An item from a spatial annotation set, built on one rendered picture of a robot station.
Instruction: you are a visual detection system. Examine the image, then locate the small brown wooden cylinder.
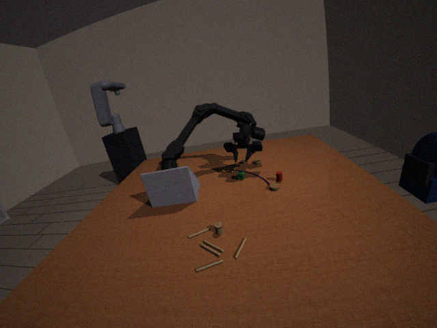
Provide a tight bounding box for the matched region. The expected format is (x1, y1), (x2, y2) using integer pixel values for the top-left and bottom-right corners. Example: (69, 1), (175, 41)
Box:
(214, 222), (224, 234)

